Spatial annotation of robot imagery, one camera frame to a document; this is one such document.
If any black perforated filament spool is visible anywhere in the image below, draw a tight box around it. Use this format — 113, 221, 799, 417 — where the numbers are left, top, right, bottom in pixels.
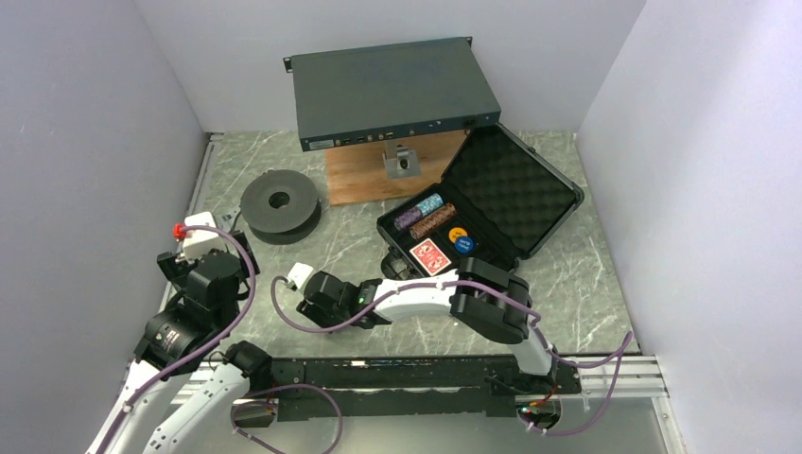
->
240, 169, 323, 245

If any purple poker chip stack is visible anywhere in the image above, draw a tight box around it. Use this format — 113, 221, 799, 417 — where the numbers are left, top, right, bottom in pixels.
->
393, 206, 427, 232

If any red black chip stack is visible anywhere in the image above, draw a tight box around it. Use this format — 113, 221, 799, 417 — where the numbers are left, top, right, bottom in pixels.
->
410, 219, 439, 239
431, 203, 457, 229

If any orange big blind button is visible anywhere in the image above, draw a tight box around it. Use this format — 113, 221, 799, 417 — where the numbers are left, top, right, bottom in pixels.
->
448, 227, 468, 243

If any blue white poker chip stack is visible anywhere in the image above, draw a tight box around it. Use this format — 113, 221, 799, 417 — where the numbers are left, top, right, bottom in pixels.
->
414, 193, 444, 218

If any blue small blind button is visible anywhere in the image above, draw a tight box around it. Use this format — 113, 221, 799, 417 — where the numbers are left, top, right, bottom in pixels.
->
454, 236, 476, 254

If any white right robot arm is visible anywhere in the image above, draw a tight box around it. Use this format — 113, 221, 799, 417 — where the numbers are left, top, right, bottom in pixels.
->
296, 258, 558, 393

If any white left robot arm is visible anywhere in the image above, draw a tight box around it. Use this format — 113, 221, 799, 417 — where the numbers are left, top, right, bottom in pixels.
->
88, 244, 273, 453

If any black poker set case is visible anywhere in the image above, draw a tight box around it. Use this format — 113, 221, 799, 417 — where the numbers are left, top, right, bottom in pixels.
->
376, 124, 584, 280

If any red playing card deck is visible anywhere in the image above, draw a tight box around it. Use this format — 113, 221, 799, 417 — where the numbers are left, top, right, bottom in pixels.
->
410, 238, 452, 276

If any wooden base board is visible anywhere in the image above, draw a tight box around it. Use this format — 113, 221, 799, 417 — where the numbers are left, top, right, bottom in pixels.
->
325, 131, 467, 206

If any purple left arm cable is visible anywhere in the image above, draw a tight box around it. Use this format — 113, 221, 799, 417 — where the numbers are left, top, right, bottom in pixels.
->
94, 224, 344, 454

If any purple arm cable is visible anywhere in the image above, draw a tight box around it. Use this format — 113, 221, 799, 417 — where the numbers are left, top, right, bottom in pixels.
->
94, 224, 344, 454
270, 275, 636, 439

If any red handled adjustable wrench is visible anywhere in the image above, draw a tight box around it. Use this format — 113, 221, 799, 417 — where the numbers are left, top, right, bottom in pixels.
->
221, 210, 241, 223

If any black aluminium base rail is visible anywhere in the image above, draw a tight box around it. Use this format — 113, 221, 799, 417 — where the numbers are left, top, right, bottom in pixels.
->
257, 355, 582, 422

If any grey metal stand bracket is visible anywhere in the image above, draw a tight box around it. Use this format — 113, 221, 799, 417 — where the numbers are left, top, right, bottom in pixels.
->
382, 140, 422, 180

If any dark teal network switch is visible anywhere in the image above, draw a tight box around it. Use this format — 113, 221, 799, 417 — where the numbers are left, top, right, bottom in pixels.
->
284, 37, 501, 151

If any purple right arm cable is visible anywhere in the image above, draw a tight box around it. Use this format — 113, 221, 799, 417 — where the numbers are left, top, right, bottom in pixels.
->
270, 275, 636, 439

